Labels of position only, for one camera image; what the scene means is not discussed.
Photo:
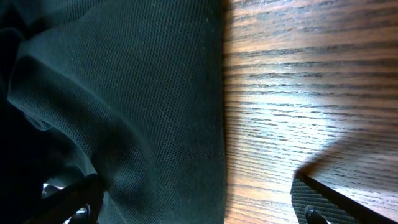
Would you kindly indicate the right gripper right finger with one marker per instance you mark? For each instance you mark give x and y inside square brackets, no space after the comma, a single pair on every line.
[314,202]

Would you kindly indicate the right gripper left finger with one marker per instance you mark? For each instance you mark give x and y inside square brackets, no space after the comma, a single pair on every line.
[79,202]

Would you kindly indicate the black t-shirt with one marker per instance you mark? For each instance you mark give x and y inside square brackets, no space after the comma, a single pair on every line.
[134,90]

